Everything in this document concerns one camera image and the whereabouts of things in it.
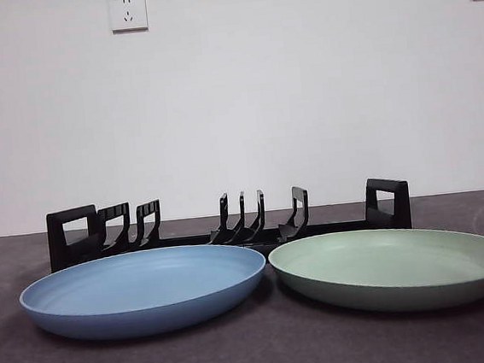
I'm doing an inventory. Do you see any pale green round plate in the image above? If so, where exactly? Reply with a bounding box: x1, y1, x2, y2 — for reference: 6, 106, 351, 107
265, 217, 484, 326

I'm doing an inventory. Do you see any black plate rack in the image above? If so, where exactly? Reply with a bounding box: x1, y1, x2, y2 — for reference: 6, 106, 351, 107
44, 173, 416, 278

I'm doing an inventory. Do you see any blue round plate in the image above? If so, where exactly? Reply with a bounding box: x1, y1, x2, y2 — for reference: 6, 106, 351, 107
15, 237, 274, 350

